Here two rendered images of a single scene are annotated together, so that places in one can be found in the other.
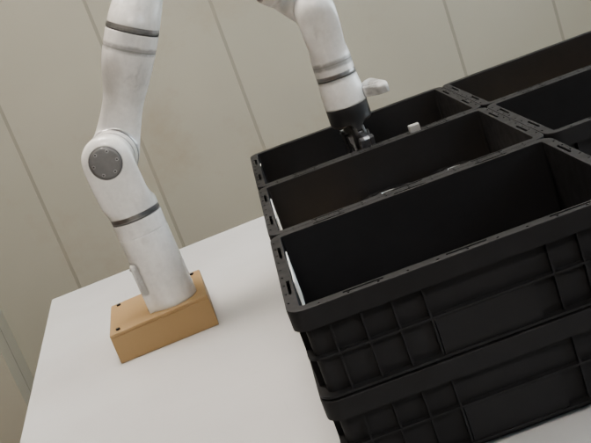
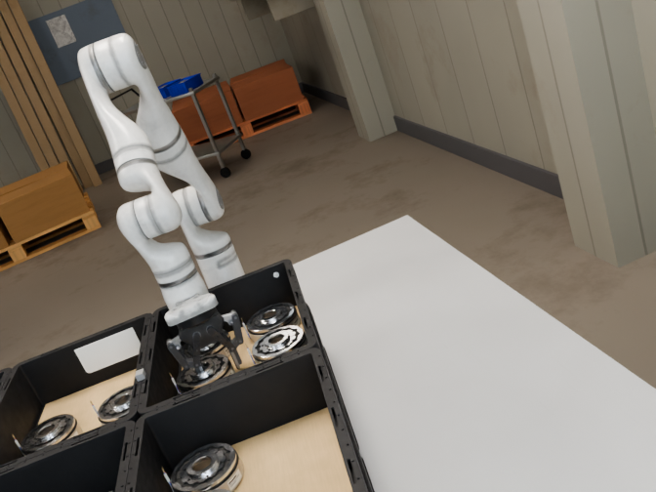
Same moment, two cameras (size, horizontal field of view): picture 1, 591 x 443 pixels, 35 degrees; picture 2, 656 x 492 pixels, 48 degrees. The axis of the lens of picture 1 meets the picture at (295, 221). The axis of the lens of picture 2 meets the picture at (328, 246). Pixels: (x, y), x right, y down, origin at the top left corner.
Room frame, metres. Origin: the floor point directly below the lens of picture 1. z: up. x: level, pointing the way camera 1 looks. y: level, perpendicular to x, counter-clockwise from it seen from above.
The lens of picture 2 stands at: (1.83, -1.37, 1.47)
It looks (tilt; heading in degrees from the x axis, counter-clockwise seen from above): 21 degrees down; 88
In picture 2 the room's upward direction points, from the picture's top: 21 degrees counter-clockwise
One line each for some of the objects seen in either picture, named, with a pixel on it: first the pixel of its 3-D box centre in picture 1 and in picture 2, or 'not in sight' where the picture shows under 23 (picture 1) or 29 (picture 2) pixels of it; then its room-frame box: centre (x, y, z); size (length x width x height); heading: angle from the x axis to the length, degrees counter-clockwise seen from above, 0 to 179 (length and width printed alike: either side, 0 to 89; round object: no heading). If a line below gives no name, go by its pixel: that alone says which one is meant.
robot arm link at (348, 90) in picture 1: (350, 83); (184, 291); (1.61, -0.17, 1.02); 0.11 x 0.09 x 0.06; 97
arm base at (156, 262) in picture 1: (155, 257); (226, 281); (1.63, 0.26, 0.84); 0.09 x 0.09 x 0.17; 4
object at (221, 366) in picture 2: not in sight; (203, 371); (1.58, -0.16, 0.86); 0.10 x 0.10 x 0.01
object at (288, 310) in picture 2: not in sight; (270, 317); (1.72, -0.05, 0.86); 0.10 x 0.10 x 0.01
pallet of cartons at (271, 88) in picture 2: not in sight; (238, 106); (1.75, 6.56, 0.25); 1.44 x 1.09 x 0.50; 6
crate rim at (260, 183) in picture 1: (358, 139); (226, 330); (1.65, -0.16, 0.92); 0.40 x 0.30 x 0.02; 90
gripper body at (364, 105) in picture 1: (353, 125); (198, 321); (1.61, -0.15, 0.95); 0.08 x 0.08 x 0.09
